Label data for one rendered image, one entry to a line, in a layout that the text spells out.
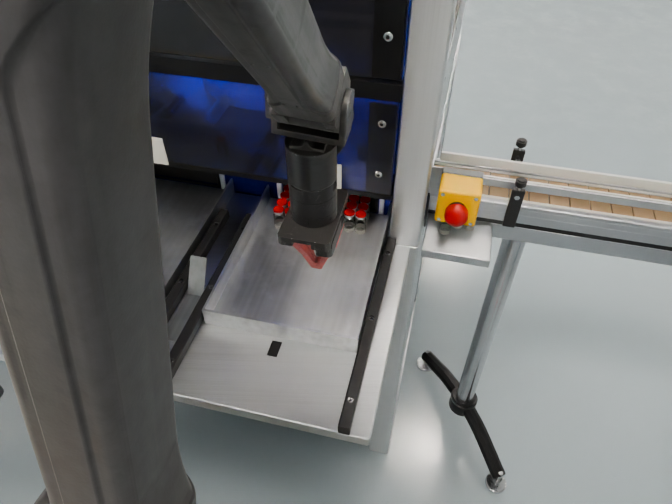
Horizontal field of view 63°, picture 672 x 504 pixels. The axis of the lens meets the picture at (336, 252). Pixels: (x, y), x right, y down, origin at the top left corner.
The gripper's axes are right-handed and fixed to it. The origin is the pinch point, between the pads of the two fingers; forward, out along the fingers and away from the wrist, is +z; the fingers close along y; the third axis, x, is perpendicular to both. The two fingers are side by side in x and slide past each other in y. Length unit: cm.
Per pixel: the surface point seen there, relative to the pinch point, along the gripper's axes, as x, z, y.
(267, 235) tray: 16.8, 20.3, 23.0
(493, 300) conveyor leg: -31, 48, 41
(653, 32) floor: -141, 115, 371
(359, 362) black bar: -6.9, 18.1, -2.5
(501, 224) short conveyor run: -27, 21, 37
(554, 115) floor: -69, 113, 240
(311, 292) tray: 4.6, 20.1, 10.9
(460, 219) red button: -18.7, 8.8, 23.1
